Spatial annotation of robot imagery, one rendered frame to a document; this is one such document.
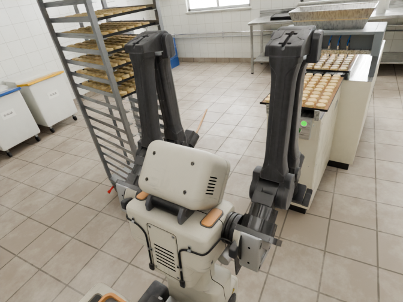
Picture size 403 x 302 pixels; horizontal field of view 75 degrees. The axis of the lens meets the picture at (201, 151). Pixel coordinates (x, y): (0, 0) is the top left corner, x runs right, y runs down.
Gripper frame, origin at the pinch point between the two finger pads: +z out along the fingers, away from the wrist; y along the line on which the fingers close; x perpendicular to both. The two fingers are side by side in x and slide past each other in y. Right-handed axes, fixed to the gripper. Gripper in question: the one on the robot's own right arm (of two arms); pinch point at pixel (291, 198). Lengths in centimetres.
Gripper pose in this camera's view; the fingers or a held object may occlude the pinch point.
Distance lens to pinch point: 108.8
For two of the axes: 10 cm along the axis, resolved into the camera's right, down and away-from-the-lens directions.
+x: -4.2, 8.4, -3.6
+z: 3.4, 5.1, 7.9
